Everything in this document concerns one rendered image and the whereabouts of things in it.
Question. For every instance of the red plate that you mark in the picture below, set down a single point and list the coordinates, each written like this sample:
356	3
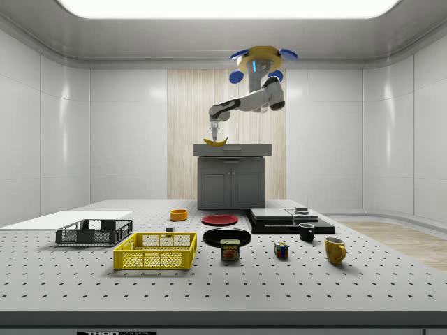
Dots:
220	220

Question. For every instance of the black stove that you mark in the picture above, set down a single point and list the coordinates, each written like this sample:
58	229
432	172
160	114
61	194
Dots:
272	213

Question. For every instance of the yellow bowl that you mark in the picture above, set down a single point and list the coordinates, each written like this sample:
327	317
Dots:
178	215

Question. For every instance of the white board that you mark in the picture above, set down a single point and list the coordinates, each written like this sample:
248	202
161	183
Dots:
52	220

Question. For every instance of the yellow mug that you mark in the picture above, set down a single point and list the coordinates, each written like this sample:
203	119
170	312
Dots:
333	253

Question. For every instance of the white cabinet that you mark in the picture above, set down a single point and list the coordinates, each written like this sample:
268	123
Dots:
230	188

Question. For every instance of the banana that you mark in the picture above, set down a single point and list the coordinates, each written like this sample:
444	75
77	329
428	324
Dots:
220	143

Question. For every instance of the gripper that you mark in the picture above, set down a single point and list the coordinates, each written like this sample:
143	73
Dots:
214	127

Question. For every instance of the dark grey basket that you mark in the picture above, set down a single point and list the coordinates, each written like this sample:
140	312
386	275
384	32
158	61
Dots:
87	237

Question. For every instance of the black mug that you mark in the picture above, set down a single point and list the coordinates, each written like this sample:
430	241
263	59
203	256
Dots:
306	234

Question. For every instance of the flat-sided can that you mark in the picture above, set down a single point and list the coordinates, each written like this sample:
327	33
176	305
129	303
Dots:
230	251

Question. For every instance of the yellow basket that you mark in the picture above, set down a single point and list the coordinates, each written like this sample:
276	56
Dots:
150	250

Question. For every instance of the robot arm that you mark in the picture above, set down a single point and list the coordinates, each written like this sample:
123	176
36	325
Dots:
258	97

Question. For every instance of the puzzle cube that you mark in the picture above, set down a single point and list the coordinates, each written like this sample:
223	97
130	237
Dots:
281	250

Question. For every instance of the black plate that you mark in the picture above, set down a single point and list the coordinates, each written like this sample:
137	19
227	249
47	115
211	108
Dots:
216	235

